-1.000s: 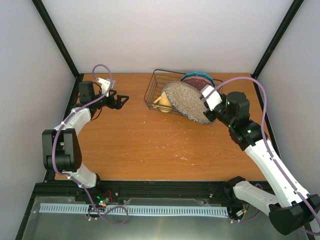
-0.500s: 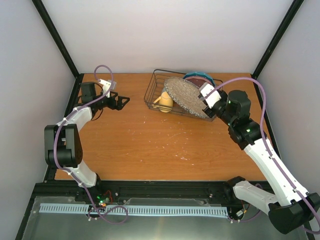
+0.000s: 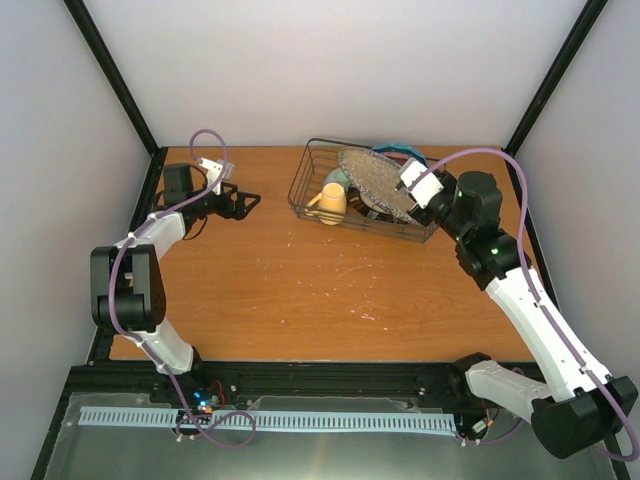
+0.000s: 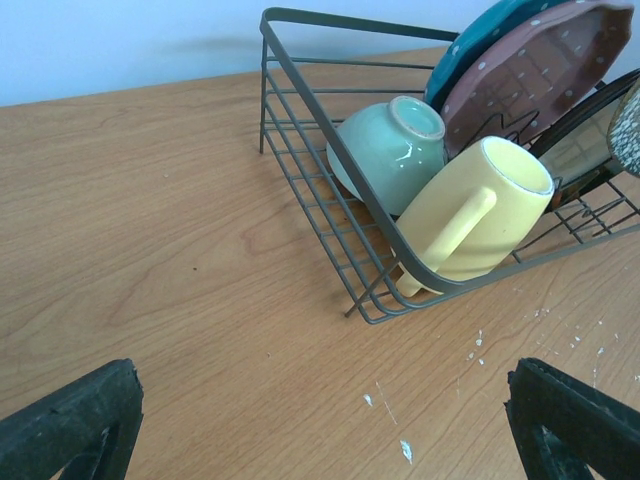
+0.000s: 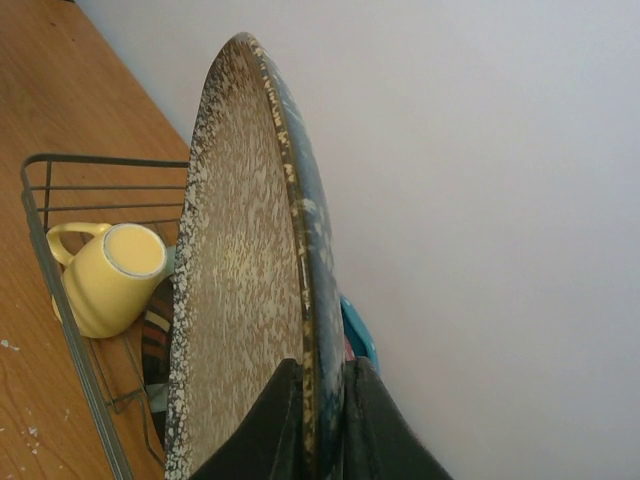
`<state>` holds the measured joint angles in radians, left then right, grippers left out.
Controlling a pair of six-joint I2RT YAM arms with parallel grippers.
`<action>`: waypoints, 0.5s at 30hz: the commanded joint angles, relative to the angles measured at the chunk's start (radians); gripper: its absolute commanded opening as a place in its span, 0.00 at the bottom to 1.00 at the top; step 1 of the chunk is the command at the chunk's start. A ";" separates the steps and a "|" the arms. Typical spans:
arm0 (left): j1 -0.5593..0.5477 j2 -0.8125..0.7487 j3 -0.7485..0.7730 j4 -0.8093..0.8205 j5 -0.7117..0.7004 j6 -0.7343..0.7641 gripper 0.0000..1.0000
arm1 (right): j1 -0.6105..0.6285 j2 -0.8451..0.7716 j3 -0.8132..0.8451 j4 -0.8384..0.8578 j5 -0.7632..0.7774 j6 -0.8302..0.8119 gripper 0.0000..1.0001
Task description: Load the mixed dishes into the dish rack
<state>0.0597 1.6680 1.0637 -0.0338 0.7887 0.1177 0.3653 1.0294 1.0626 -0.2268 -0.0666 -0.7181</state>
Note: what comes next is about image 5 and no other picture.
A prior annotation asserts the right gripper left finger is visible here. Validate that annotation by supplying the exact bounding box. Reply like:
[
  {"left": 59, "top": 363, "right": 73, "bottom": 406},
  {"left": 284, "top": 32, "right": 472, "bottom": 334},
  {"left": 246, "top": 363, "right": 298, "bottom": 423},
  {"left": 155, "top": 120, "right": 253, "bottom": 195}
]
[{"left": 191, "top": 359, "right": 303, "bottom": 480}]

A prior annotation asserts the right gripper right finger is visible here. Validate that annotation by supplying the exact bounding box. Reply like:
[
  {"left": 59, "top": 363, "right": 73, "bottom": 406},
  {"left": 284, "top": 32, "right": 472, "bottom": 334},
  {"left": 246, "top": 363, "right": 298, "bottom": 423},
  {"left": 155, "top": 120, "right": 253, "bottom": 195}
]
[{"left": 343, "top": 357, "right": 451, "bottom": 480}]

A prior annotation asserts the grey speckled large plate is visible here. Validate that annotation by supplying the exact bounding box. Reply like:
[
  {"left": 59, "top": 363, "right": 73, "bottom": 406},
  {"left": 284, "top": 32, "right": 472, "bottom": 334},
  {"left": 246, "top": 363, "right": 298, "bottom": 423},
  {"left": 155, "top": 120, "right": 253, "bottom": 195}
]
[{"left": 165, "top": 33, "right": 346, "bottom": 479}]

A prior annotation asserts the green ceramic bowl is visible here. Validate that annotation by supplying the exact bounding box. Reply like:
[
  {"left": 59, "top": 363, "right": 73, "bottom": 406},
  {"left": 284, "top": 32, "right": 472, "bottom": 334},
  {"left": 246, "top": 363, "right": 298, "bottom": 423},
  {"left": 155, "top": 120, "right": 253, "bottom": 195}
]
[{"left": 163, "top": 245, "right": 176, "bottom": 279}]

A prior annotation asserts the black wire dish rack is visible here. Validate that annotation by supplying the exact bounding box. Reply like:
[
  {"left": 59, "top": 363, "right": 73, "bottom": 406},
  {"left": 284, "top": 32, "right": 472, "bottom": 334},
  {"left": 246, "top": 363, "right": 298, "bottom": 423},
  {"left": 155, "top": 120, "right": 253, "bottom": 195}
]
[{"left": 19, "top": 152, "right": 192, "bottom": 480}]

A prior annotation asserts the black rimmed cream plate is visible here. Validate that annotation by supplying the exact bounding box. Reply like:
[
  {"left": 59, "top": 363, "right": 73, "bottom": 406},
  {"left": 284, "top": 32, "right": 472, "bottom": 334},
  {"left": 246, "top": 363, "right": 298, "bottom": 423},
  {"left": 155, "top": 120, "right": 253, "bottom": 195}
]
[{"left": 140, "top": 279, "right": 175, "bottom": 416}]

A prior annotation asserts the yellow mug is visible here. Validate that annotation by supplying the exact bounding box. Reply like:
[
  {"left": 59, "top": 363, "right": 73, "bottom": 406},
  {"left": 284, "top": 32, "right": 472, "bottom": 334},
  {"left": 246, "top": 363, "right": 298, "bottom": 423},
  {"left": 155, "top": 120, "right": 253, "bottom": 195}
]
[{"left": 46, "top": 222, "right": 167, "bottom": 339}]

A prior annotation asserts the blue dotted plate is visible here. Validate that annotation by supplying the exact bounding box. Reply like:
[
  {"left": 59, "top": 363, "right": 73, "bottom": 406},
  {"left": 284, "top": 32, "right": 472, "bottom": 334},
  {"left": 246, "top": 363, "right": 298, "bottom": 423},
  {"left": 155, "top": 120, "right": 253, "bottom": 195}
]
[{"left": 340, "top": 295, "right": 380, "bottom": 372}]

